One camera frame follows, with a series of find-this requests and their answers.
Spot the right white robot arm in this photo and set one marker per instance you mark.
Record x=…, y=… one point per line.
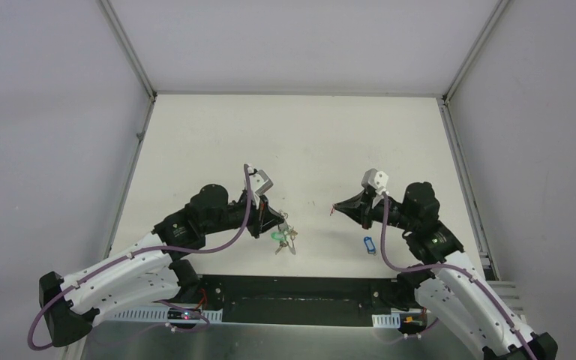
x=445, y=281

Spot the left circuit board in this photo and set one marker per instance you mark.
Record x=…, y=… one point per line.
x=176, y=314

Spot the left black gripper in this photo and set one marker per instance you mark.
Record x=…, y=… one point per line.
x=259, y=217

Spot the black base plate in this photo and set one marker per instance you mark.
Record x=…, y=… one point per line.
x=302, y=301

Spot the metal crescent keyring plate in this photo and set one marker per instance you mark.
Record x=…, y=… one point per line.
x=290, y=244

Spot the right circuit board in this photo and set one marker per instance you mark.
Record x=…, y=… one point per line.
x=413, y=323

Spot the circuit board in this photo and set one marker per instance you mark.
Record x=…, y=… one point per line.
x=176, y=314
x=413, y=323

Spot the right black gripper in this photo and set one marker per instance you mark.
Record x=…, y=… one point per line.
x=358, y=208

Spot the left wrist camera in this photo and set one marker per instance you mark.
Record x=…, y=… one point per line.
x=260, y=182

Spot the right white cable duct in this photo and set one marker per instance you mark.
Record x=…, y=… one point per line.
x=386, y=321

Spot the blue key tag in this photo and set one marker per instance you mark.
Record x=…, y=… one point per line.
x=370, y=246

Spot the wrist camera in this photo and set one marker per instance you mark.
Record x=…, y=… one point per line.
x=260, y=182
x=376, y=180

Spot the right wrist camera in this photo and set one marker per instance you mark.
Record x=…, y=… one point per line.
x=376, y=180

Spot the left white cable duct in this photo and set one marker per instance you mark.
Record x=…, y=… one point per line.
x=155, y=314

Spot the white cable duct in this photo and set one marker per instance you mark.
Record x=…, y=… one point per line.
x=386, y=321
x=155, y=314

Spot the green key tag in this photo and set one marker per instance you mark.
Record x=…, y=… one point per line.
x=280, y=236

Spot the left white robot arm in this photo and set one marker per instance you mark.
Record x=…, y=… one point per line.
x=152, y=269

